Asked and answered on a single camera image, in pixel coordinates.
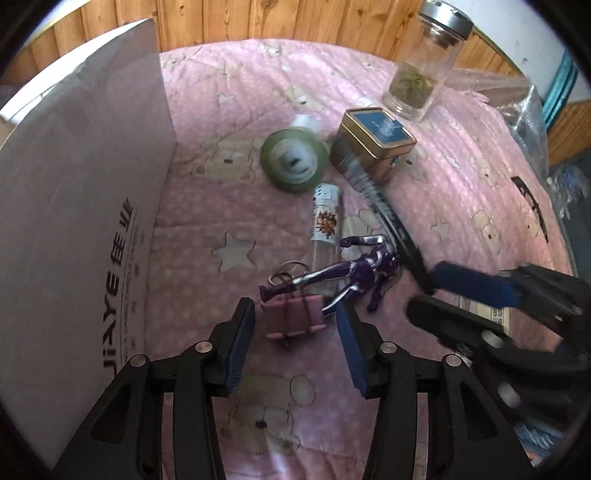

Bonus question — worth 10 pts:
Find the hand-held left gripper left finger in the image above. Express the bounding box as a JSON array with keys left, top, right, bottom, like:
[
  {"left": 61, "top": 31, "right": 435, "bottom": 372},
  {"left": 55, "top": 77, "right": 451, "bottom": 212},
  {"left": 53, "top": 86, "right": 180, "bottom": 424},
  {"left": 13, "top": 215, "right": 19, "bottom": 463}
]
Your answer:
[{"left": 53, "top": 296, "right": 257, "bottom": 480}]

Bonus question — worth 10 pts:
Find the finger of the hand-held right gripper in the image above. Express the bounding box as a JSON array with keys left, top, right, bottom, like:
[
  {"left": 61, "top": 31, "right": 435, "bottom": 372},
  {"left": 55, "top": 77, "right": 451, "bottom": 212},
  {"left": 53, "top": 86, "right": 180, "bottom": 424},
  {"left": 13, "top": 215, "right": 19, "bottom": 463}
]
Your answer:
[
  {"left": 405, "top": 295, "right": 591, "bottom": 416},
  {"left": 434, "top": 260, "right": 591, "bottom": 324}
]

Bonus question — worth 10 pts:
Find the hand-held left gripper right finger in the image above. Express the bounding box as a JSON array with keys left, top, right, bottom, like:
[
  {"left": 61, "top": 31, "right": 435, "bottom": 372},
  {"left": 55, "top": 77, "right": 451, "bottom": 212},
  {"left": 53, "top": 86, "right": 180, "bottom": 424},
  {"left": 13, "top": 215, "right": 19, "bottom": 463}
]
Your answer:
[{"left": 335, "top": 302, "right": 539, "bottom": 480}]

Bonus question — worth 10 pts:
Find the pink binder clip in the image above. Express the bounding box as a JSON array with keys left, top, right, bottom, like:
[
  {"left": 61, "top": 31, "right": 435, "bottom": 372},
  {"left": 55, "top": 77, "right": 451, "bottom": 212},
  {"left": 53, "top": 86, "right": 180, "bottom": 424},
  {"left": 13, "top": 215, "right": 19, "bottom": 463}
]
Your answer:
[{"left": 261, "top": 261, "right": 329, "bottom": 349}]

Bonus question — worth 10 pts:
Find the black marker pen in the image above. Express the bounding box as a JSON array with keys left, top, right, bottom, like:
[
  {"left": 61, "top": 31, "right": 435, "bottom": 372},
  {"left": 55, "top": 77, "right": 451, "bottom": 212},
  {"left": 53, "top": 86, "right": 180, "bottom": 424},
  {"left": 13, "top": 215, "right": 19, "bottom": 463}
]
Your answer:
[{"left": 339, "top": 154, "right": 437, "bottom": 296}]

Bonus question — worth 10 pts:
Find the green tape roll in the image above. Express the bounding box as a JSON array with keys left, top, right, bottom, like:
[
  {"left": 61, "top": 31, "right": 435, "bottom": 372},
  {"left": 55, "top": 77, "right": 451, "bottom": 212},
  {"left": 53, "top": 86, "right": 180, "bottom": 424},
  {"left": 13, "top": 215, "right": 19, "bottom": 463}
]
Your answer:
[{"left": 260, "top": 129, "right": 331, "bottom": 195}]

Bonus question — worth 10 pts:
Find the white cardboard box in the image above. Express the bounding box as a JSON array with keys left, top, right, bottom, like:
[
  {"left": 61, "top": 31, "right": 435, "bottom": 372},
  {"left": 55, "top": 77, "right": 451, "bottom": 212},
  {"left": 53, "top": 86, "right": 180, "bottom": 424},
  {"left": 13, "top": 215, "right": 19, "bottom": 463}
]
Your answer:
[{"left": 0, "top": 18, "right": 178, "bottom": 467}]

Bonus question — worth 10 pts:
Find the beige labelled packet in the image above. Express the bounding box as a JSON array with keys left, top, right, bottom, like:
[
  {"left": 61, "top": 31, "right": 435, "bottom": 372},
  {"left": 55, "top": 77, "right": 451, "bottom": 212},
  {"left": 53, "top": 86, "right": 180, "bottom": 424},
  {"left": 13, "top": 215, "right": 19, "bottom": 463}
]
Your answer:
[{"left": 462, "top": 298, "right": 511, "bottom": 334}]

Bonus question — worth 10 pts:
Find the pink bear print blanket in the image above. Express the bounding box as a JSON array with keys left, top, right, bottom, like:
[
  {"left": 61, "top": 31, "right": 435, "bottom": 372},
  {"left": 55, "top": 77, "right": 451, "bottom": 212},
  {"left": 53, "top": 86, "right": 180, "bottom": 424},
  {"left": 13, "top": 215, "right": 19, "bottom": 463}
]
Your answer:
[{"left": 139, "top": 37, "right": 578, "bottom": 480}]

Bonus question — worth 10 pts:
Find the dark cloth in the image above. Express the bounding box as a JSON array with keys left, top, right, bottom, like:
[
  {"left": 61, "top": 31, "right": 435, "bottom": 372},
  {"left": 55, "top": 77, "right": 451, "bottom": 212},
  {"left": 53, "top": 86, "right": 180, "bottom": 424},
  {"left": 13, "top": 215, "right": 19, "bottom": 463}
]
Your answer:
[{"left": 547, "top": 159, "right": 591, "bottom": 282}]

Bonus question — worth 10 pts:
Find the small white labelled tube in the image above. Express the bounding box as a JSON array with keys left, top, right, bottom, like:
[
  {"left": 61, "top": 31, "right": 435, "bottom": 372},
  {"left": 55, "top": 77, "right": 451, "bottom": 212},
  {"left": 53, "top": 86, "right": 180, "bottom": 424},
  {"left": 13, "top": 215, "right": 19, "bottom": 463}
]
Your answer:
[{"left": 307, "top": 184, "right": 345, "bottom": 296}]

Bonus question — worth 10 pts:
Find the gold tin with blue lid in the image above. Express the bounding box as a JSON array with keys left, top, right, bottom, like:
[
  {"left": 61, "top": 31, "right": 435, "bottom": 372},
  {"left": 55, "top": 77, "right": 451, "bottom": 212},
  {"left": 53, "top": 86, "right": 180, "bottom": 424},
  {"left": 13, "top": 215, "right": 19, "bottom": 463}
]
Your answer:
[{"left": 330, "top": 107, "right": 417, "bottom": 183}]

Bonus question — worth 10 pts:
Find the clear bubble wrap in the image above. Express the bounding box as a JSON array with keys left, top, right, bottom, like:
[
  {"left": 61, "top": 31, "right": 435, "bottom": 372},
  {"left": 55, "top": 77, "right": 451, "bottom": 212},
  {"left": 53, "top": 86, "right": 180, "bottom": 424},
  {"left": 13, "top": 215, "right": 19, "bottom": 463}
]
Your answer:
[{"left": 450, "top": 67, "right": 591, "bottom": 213}]

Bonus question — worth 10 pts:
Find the glass jar with tea leaves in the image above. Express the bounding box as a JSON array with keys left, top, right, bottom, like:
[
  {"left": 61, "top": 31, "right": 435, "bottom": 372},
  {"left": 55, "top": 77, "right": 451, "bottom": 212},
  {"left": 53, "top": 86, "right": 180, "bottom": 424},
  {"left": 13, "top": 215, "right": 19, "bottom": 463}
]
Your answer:
[{"left": 382, "top": 0, "right": 475, "bottom": 123}]

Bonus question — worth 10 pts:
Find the teal striped object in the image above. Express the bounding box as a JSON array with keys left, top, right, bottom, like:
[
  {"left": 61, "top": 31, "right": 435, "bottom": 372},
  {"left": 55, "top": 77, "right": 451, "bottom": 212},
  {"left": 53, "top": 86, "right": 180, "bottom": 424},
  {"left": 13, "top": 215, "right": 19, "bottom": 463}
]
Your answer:
[{"left": 542, "top": 51, "right": 580, "bottom": 130}]

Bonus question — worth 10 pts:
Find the black thin cord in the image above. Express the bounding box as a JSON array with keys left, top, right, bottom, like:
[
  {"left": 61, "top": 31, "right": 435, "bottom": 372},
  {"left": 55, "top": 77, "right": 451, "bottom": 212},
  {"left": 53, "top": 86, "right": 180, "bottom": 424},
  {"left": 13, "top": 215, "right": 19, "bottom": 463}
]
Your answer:
[{"left": 512, "top": 175, "right": 550, "bottom": 243}]

